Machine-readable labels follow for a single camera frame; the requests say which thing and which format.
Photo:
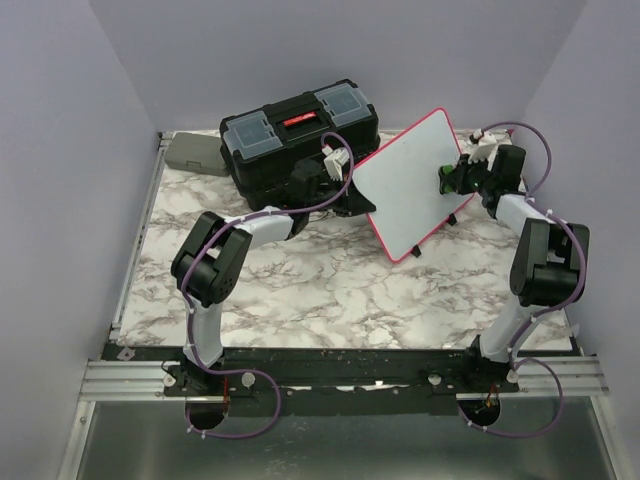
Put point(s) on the black plastic toolbox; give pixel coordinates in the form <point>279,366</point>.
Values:
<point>261,147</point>

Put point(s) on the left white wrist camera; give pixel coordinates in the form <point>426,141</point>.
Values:
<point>334,161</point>

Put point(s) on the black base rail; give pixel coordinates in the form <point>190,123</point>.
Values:
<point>332,382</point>

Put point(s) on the green black whiteboard eraser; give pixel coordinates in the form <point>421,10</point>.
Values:
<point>444,174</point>

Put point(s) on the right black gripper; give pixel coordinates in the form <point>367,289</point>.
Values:
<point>462,170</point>

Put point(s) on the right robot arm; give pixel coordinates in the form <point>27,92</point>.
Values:
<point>549,267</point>

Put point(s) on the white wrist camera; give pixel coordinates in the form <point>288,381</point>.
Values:
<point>334,161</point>
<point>483,146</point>

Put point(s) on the grey plastic case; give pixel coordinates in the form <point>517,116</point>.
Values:
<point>196,153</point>

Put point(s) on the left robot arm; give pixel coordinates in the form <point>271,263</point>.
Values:
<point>209,262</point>

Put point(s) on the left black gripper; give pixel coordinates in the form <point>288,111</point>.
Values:
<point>353,203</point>

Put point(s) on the aluminium frame rail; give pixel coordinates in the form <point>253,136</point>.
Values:
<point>119,374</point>

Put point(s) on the pink framed whiteboard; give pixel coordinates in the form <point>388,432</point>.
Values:
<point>401,180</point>

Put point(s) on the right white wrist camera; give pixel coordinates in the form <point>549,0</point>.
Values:
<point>483,146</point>

